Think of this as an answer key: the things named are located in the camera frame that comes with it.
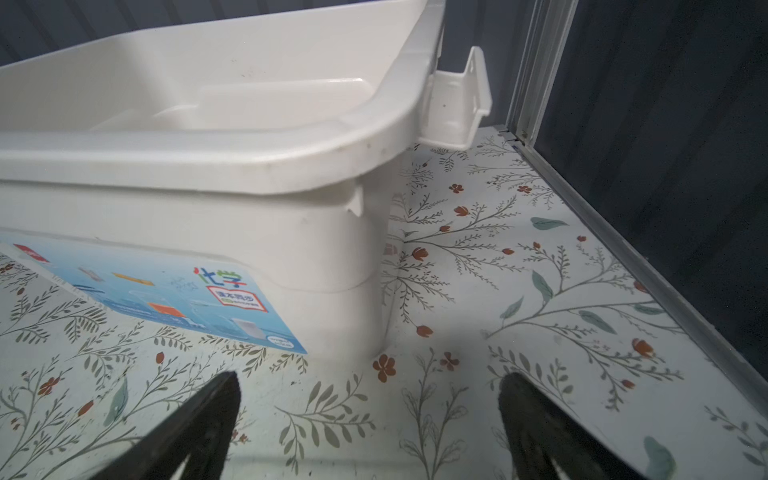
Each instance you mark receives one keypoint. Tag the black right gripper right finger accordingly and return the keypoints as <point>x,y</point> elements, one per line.
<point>544,440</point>

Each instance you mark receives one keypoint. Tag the white plastic storage bin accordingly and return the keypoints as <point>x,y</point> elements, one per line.
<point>234,177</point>

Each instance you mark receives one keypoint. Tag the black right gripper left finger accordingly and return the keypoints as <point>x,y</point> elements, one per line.
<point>193,441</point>

